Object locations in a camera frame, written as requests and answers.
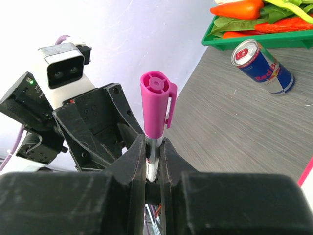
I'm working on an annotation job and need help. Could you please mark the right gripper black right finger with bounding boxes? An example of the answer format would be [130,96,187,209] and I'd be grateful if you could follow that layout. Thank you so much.
[160,139,313,235]

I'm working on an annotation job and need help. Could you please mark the orange carrot toy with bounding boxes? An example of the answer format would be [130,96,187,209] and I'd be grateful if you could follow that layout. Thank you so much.
[210,0,264,20]

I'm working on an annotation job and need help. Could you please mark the blue silver energy drink can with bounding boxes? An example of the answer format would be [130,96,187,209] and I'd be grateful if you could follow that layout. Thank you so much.
[231,39,295,95]

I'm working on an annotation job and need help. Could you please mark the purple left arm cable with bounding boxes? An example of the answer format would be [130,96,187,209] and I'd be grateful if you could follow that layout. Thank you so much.
[0,35,71,172]

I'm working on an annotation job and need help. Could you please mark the white marker with pink cap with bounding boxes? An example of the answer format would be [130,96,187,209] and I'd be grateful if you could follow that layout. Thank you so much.
[140,70,178,182]

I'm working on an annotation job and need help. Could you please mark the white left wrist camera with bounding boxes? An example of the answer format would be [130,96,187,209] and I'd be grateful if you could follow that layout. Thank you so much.
[38,42,92,90]

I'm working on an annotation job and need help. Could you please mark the pink framed whiteboard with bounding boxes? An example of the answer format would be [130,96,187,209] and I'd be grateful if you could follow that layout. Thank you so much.
[297,158,313,195]

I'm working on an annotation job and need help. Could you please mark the red chili pepper toy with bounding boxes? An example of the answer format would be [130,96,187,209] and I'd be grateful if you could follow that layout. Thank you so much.
[254,17,313,34]

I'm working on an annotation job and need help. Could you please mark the green plastic tray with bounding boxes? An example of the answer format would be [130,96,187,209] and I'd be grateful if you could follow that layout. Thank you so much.
[201,22,313,51]

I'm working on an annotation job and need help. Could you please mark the green leaf vegetable toy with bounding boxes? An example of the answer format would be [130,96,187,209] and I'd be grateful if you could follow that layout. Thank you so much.
[207,4,294,37]

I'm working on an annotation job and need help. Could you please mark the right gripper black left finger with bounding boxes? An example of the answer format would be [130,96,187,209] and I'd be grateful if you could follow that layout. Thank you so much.
[0,135,146,235]

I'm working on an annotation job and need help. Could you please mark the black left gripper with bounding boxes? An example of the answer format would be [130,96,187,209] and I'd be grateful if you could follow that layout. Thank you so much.
[53,83,139,171]

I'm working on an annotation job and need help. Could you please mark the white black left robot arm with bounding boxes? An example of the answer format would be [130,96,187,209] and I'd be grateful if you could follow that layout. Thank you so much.
[0,72,143,171]

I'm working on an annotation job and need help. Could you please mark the green onion toy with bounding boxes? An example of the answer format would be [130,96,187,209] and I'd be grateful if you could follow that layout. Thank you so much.
[265,0,313,24]

